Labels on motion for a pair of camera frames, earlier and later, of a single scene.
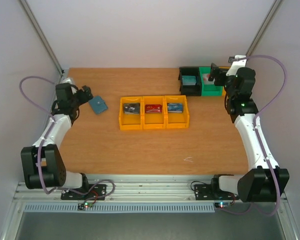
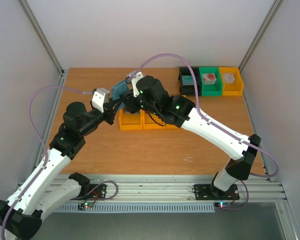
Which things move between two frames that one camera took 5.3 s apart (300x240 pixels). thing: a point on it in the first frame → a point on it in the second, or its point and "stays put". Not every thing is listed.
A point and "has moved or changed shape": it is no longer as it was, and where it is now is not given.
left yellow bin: (131, 113) stays put
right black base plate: (205, 192) stays put
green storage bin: (209, 90) stays put
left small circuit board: (82, 206) stays put
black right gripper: (214, 73) → (127, 100)
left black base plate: (98, 190) stays put
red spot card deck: (205, 79) stays put
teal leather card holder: (98, 104) has moved or changed shape
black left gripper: (85, 98) → (110, 112)
